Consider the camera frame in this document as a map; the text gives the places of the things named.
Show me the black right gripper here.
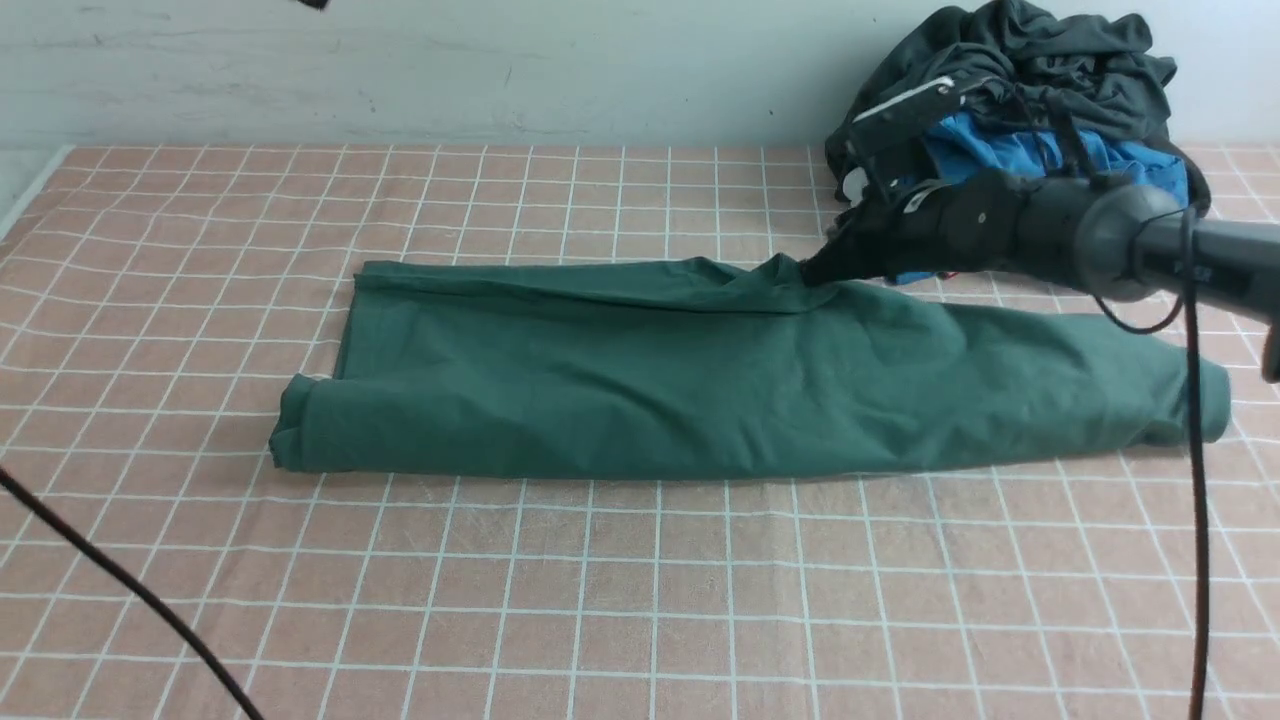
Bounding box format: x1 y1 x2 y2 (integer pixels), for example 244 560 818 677
797 170 1030 287

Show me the green long-sleeve top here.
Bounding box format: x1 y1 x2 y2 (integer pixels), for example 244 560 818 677
269 255 1190 480

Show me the blue crumpled garment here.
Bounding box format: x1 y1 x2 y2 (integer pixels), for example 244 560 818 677
895 110 1190 286

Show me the dark grey crumpled garment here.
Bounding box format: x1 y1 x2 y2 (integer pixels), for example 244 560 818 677
823 1 1212 202

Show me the pink checkered tablecloth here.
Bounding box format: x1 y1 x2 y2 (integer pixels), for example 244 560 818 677
0 145 1280 720

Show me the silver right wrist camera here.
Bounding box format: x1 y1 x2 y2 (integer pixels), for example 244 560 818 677
847 76 965 199

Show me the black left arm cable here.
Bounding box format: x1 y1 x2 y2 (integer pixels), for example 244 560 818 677
0 465 262 720

